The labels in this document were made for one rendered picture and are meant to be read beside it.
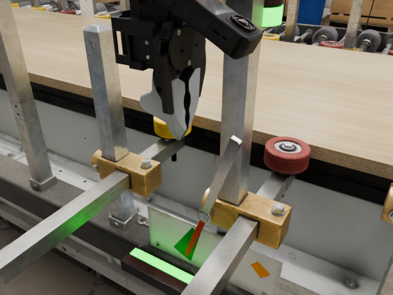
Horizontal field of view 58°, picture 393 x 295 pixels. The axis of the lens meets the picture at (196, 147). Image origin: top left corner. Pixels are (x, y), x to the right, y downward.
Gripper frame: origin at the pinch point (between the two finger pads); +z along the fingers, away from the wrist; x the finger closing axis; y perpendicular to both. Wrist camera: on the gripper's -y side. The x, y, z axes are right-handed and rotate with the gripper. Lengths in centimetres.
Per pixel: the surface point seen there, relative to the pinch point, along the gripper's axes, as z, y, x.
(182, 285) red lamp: 30.9, 1.3, -0.6
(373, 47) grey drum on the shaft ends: 22, -6, -155
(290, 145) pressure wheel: 10.0, -8.4, -21.3
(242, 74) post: -6.6, -4.9, -6.1
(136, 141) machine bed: 24.3, 33.6, -27.9
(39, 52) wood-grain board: 11, 85, -41
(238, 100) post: -3.0, -4.6, -6.1
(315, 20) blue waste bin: 85, 120, -566
